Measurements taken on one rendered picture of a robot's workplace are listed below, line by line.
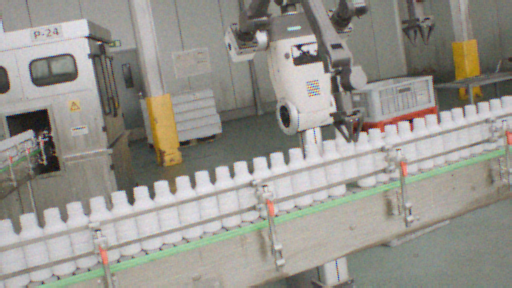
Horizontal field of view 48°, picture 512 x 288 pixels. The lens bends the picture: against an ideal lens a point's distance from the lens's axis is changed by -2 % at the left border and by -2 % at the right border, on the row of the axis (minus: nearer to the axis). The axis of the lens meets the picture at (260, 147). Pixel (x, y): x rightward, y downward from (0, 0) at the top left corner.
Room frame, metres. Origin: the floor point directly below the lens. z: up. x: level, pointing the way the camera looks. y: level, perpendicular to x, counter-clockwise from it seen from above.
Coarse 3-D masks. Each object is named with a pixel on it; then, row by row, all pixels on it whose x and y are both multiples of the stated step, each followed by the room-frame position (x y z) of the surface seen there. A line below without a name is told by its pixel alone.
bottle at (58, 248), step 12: (48, 216) 1.40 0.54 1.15; (48, 228) 1.39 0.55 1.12; (60, 228) 1.39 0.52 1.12; (48, 240) 1.39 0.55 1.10; (60, 240) 1.39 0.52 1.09; (48, 252) 1.39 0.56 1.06; (60, 252) 1.38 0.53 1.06; (72, 252) 1.41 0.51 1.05; (60, 264) 1.38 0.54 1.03; (72, 264) 1.40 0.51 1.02
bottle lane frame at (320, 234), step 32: (480, 160) 1.91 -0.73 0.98; (384, 192) 1.75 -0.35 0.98; (416, 192) 1.80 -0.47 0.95; (448, 192) 1.85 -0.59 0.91; (480, 192) 1.91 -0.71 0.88; (256, 224) 1.58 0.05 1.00; (288, 224) 1.61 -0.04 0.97; (320, 224) 1.65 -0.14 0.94; (352, 224) 1.69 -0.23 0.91; (384, 224) 1.74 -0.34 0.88; (416, 224) 1.79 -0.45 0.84; (160, 256) 1.46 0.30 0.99; (192, 256) 1.50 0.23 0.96; (224, 256) 1.53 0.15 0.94; (256, 256) 1.57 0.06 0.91; (288, 256) 1.61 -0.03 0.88; (320, 256) 1.65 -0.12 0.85
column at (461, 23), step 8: (456, 0) 11.04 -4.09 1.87; (464, 0) 11.15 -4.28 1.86; (456, 8) 11.07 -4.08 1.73; (464, 8) 11.17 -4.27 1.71; (456, 16) 11.09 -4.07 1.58; (464, 16) 11.17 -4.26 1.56; (456, 24) 11.11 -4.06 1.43; (464, 24) 11.17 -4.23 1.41; (456, 32) 11.14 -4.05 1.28; (464, 32) 11.16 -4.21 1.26; (456, 40) 11.16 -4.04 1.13; (464, 40) 11.15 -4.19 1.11
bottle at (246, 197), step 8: (240, 168) 1.61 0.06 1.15; (240, 176) 1.61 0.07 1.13; (248, 176) 1.61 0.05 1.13; (240, 192) 1.60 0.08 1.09; (248, 192) 1.60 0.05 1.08; (240, 200) 1.61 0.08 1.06; (248, 200) 1.60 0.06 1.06; (256, 200) 1.62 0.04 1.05; (240, 208) 1.61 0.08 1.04; (248, 216) 1.60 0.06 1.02; (256, 216) 1.61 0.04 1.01
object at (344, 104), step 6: (336, 96) 1.74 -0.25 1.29; (342, 96) 1.71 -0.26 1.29; (348, 96) 1.72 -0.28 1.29; (336, 102) 1.73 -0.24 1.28; (342, 102) 1.71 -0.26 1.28; (348, 102) 1.71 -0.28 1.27; (354, 102) 1.73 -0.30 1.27; (336, 108) 1.73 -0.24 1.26; (342, 108) 1.71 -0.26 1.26; (348, 108) 1.71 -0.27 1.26; (354, 108) 1.71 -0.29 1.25; (360, 108) 1.70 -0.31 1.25; (330, 114) 1.76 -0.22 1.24; (348, 114) 1.68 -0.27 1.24
